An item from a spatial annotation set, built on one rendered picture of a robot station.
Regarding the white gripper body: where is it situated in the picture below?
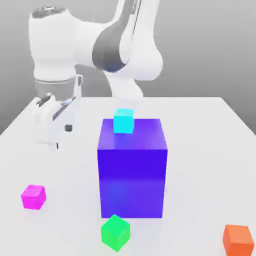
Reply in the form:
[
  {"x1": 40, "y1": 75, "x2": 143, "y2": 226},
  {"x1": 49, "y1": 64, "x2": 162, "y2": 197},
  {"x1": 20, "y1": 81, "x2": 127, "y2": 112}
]
[{"x1": 33, "y1": 95, "x2": 83, "y2": 144}]

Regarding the small cyan cube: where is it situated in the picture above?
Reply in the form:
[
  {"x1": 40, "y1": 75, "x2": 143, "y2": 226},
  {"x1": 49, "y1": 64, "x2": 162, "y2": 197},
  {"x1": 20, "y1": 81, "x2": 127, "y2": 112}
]
[{"x1": 113, "y1": 108, "x2": 135, "y2": 135}]

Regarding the small magenta cube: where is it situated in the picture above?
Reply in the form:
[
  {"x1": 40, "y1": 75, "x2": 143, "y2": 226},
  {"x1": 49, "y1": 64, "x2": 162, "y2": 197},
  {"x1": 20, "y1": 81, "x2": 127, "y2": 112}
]
[{"x1": 20, "y1": 184, "x2": 47, "y2": 211}]

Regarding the small green cube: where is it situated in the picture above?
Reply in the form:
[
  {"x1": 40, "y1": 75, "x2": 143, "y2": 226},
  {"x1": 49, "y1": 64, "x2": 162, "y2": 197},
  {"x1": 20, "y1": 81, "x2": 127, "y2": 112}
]
[{"x1": 100, "y1": 213, "x2": 131, "y2": 253}]

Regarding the small orange cube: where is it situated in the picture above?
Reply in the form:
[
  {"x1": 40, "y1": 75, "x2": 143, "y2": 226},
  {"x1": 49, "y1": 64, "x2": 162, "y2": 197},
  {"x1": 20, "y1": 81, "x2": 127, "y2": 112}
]
[{"x1": 222, "y1": 224, "x2": 255, "y2": 256}]

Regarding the large blue box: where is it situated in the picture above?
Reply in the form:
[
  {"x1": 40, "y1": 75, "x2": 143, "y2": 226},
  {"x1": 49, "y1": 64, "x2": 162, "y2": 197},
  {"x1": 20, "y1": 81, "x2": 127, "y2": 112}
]
[{"x1": 97, "y1": 118, "x2": 168, "y2": 219}]

